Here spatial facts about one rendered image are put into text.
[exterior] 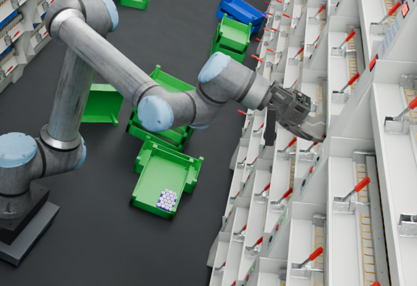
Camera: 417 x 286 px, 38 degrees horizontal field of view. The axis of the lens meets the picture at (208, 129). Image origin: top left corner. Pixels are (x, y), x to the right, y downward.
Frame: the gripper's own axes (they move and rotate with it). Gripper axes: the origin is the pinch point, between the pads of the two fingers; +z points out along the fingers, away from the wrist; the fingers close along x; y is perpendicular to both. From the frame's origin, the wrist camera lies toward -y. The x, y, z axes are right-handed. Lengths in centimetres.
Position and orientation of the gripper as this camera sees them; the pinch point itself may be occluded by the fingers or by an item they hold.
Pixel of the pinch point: (322, 139)
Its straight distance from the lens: 163.4
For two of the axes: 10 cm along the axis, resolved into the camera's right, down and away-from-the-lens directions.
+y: 4.8, -7.0, -5.2
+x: 1.6, -5.2, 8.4
